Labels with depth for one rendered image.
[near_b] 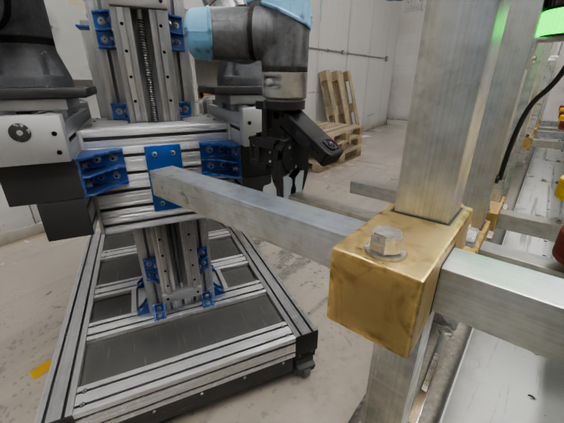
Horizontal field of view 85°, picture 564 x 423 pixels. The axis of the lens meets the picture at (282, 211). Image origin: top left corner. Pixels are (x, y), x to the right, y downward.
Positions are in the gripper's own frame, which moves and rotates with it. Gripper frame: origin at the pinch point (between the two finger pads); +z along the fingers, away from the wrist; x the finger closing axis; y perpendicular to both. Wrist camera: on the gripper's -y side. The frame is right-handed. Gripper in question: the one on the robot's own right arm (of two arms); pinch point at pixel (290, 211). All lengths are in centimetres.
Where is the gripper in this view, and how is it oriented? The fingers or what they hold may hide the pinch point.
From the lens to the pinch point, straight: 59.4
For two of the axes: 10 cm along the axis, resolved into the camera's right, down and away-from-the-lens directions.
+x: -6.4, 3.0, -7.1
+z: -0.2, 9.1, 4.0
